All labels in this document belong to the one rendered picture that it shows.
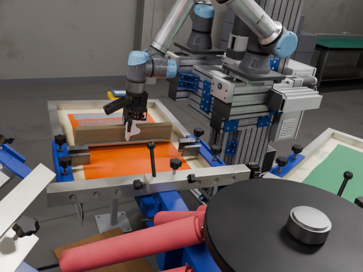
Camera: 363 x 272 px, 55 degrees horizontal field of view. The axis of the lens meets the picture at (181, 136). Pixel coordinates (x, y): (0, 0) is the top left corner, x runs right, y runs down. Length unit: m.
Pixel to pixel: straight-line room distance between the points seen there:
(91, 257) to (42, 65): 4.60
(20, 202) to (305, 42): 5.59
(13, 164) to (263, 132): 1.59
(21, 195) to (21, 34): 4.30
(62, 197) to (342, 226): 0.75
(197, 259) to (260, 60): 1.08
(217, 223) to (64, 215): 2.18
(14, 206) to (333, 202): 0.64
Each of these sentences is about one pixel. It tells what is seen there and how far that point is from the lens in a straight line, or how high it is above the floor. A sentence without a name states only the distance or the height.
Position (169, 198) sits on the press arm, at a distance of 1.06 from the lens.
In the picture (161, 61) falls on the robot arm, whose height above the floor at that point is 1.33.
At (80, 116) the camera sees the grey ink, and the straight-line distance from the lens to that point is 1.77.
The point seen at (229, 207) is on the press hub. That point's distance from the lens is 0.58.
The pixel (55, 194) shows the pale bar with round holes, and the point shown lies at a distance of 1.08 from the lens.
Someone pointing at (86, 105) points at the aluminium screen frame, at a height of 0.97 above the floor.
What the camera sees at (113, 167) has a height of 0.95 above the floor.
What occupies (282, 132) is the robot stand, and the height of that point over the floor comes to 0.83.
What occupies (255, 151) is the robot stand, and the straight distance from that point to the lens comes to 2.26.
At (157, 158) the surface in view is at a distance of 1.44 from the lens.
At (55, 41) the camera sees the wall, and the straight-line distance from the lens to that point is 5.18.
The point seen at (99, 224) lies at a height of 0.01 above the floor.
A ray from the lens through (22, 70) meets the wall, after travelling 5.20.
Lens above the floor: 1.65
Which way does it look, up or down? 25 degrees down
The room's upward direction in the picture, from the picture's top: 8 degrees clockwise
